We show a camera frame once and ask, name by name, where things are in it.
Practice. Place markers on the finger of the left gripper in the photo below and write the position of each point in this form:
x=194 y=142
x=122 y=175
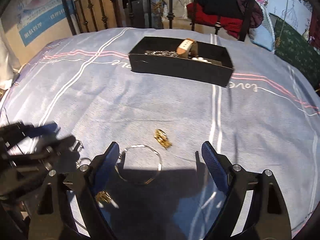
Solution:
x=60 y=151
x=32 y=131

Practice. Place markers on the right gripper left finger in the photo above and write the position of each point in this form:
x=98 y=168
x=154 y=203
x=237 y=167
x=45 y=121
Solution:
x=87 y=184

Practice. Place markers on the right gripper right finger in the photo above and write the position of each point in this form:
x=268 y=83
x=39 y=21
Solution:
x=232 y=180

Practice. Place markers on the gold jewelry piece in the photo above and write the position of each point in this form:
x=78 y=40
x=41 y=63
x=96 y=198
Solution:
x=103 y=197

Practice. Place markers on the black jewelry tray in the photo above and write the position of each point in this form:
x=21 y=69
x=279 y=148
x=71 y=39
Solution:
x=157 y=55

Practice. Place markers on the blue striped bed sheet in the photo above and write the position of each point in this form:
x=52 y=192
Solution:
x=266 y=118

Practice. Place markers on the light blue pillow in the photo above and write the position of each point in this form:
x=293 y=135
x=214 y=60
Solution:
x=261 y=37

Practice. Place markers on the red blanket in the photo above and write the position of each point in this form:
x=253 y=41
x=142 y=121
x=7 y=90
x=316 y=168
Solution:
x=231 y=25

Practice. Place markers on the green patterned cloth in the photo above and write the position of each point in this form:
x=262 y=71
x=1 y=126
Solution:
x=292 y=47

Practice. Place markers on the dark maroon garment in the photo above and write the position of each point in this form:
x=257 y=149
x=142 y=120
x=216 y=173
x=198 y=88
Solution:
x=256 y=18

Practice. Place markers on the black folded garment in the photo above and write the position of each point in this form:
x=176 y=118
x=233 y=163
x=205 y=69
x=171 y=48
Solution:
x=220 y=2

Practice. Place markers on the beige pillow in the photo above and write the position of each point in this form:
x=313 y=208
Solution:
x=178 y=9

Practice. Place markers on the blue wall poster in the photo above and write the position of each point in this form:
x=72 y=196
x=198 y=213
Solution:
x=36 y=16

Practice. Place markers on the tan strap wristwatch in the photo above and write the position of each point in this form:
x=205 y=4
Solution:
x=187 y=48

